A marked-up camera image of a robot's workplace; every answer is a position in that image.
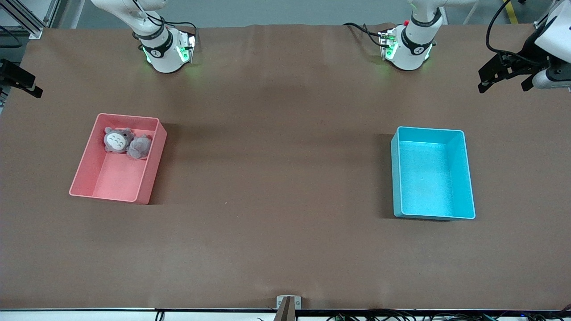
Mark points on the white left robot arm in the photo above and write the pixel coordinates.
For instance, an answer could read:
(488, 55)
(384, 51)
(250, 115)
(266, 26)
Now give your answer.
(412, 49)

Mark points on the grey Totoro plush toy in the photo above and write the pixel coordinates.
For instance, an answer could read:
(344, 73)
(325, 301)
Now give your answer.
(139, 148)
(117, 141)

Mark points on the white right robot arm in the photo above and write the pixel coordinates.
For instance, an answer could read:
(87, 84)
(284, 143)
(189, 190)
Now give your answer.
(165, 53)

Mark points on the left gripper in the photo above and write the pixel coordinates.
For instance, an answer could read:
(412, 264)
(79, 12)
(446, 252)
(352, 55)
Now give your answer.
(523, 61)

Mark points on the brown table mat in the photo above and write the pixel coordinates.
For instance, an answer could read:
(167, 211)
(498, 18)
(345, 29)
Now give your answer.
(285, 245)

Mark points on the aluminium frame profile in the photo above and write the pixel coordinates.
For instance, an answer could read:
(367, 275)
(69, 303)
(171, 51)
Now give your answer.
(35, 32)
(543, 20)

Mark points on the pink plastic box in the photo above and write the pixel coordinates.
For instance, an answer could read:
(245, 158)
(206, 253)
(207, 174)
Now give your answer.
(116, 180)

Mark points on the metal camera bracket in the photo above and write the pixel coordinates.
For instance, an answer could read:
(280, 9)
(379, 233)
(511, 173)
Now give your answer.
(287, 307)

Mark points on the right arm base connector plate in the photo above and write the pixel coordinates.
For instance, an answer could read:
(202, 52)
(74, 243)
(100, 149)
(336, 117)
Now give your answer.
(187, 47)

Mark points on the left arm base connector plate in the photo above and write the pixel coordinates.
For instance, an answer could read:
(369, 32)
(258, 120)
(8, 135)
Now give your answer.
(387, 44)

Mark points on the blue plastic box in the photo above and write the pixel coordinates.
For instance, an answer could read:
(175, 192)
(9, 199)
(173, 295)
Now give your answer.
(430, 178)

